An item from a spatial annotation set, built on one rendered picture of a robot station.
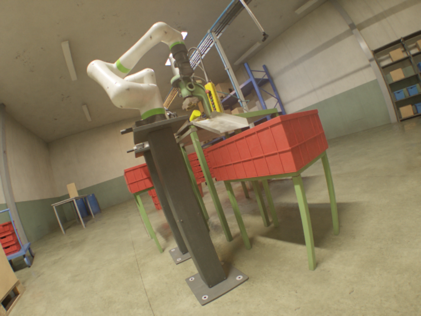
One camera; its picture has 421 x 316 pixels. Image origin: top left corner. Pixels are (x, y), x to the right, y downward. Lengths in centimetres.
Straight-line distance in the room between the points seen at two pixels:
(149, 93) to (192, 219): 64
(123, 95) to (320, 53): 611
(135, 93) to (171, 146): 30
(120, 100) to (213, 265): 93
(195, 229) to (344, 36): 621
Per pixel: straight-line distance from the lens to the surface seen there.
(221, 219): 139
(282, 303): 88
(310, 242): 87
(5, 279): 225
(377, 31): 626
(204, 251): 94
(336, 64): 621
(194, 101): 152
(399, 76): 559
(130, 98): 82
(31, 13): 429
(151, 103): 89
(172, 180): 82
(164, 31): 103
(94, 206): 873
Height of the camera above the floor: 70
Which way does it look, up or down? level
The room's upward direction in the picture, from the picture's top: 19 degrees counter-clockwise
